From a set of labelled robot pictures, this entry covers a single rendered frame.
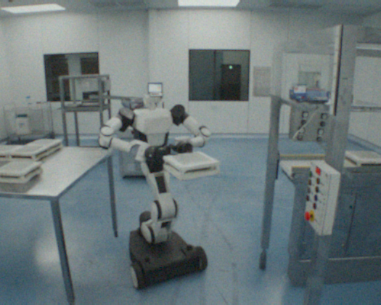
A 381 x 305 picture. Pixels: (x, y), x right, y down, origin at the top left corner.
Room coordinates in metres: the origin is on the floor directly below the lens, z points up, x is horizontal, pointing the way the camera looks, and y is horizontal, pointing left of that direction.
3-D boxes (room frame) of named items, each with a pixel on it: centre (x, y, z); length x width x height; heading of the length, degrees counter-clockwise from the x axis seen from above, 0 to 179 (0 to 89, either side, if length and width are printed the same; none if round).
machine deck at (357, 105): (1.99, -0.94, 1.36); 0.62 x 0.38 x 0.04; 90
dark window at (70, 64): (7.07, 2.72, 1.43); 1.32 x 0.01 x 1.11; 91
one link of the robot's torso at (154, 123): (2.31, 0.30, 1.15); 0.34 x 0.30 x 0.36; 117
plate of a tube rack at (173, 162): (1.70, -0.01, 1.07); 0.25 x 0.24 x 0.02; 116
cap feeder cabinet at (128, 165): (4.53, 0.73, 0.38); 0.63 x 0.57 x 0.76; 91
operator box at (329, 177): (1.12, -0.54, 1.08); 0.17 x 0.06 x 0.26; 0
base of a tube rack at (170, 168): (1.70, 0.00, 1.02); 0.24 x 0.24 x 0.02; 26
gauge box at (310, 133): (1.85, -0.74, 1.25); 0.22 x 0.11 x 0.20; 90
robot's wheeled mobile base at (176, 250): (2.25, 0.27, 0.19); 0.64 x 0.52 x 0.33; 27
